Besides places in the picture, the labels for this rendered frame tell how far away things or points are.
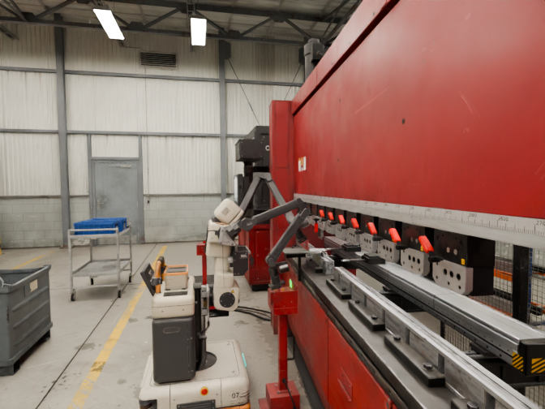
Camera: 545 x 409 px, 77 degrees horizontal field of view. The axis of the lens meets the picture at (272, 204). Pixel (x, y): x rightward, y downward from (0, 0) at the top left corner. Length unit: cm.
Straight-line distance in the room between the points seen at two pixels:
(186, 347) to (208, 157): 759
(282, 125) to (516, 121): 269
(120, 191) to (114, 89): 256
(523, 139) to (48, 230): 993
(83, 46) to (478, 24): 985
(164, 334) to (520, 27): 211
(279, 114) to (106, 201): 695
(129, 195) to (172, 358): 754
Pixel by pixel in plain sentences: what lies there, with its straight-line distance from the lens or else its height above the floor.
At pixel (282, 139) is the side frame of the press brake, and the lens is 340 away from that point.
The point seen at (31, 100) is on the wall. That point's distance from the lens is 1044.
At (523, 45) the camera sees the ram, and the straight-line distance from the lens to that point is 96.
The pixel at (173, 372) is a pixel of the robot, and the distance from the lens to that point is 238.
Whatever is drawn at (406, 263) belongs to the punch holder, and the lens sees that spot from 132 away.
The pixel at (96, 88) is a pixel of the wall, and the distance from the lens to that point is 1009.
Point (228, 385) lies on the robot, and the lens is 240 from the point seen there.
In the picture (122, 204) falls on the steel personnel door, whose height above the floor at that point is 103.
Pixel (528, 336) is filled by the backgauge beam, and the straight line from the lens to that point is 144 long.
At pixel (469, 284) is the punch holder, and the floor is 121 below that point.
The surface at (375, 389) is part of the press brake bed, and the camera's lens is 145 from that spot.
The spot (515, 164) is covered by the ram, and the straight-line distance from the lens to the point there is 92.
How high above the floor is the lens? 147
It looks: 3 degrees down
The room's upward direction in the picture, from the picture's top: straight up
